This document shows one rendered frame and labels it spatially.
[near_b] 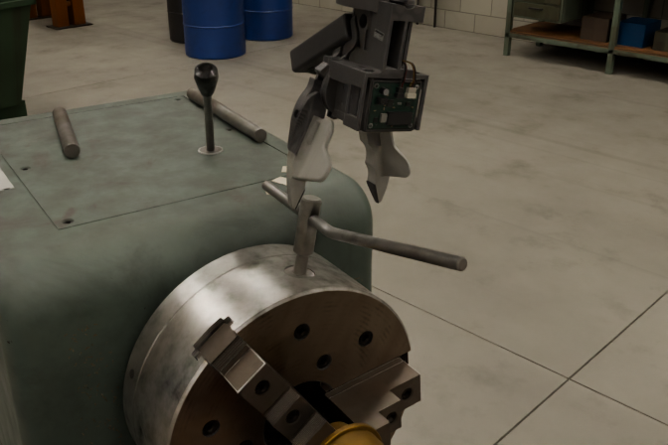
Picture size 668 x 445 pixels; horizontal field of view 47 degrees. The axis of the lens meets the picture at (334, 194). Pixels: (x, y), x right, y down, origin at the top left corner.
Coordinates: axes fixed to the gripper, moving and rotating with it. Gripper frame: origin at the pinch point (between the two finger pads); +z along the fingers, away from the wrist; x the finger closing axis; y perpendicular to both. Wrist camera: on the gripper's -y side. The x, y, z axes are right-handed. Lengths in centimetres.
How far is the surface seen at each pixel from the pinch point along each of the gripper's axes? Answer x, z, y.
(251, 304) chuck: -7.5, 11.6, -0.8
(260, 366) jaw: -9.0, 15.1, 5.0
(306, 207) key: -1.2, 2.3, -2.9
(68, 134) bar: -13, 8, -51
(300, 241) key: -1.3, 6.2, -2.9
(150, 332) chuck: -14.7, 18.1, -9.3
